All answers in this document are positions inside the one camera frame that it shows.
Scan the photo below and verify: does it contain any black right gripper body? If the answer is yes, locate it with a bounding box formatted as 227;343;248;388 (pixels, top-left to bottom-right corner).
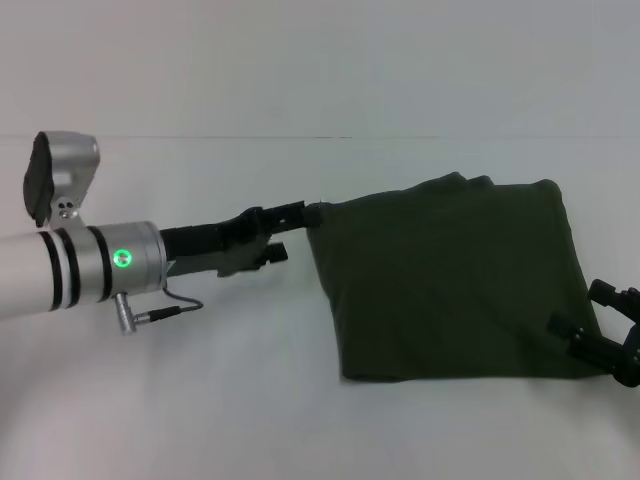
610;287;640;388

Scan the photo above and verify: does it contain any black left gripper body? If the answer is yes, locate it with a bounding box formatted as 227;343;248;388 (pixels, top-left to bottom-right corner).
157;203;282;279

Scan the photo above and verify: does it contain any dark green shirt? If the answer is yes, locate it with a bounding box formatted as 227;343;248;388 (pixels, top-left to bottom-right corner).
304;170;609;384

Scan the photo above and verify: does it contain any thin dark cable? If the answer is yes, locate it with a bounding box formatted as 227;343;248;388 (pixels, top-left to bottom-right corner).
147;284;206;322

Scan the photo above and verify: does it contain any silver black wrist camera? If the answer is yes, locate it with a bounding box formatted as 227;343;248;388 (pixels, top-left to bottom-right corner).
21;130;101;232

